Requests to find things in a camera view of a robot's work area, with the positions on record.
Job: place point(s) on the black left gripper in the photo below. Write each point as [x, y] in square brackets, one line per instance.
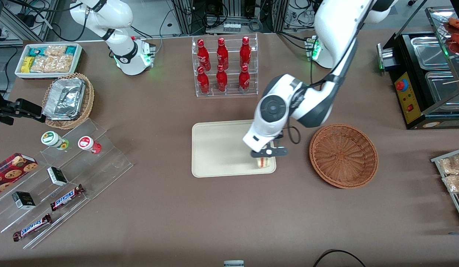
[280, 136]

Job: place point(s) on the triangular sandwich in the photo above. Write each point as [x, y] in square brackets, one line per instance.
[263, 163]

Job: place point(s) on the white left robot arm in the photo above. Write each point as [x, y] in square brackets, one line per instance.
[336, 44]

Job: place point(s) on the cream plastic tray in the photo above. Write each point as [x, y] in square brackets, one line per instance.
[214, 148]

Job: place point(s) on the round brown wicker basket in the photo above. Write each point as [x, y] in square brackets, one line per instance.
[344, 155]

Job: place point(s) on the light wicker basket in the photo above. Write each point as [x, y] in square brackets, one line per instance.
[87, 107]

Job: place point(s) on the clear acrylic bottle rack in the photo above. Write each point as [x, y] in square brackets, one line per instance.
[235, 93]

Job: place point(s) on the red cola bottle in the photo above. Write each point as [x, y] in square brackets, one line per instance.
[244, 81]
[222, 55]
[202, 55]
[245, 53]
[203, 82]
[222, 79]

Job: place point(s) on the grey box at table edge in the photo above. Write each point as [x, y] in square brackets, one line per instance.
[233, 264]

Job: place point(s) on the white power strip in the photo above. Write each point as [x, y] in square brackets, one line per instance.
[232, 27]

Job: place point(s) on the clear acrylic stepped stand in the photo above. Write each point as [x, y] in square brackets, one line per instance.
[110, 163]

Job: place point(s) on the black food warmer cabinet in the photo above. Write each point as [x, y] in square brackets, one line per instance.
[411, 96]

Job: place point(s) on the red lidded cup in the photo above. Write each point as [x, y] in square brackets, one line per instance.
[86, 143]

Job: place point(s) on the steel warmer pan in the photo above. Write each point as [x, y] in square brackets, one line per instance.
[442, 91]
[429, 52]

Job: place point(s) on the Snickers chocolate bar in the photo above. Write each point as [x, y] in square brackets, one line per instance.
[66, 197]
[32, 227]

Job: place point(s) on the small black box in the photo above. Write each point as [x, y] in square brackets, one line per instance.
[57, 176]
[23, 200]

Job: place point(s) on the stack of foil trays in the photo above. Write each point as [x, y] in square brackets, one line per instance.
[62, 98]

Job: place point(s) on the green lidded cup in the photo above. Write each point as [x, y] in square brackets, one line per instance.
[51, 139]

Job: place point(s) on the teal snack packet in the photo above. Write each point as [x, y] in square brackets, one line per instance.
[36, 51]
[71, 50]

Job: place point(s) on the clear bag of biscuits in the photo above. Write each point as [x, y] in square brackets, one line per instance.
[42, 65]
[62, 63]
[55, 50]

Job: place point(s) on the white rectangular snack bin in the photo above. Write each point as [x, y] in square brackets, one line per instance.
[47, 76]

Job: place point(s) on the yellow snack packet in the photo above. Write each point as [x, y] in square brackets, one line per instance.
[27, 65]

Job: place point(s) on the red cookie box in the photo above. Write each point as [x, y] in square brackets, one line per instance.
[10, 172]

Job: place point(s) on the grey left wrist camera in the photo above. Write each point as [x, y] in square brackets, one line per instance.
[283, 151]

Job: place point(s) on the black right wrist mount block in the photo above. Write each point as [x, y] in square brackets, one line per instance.
[29, 109]

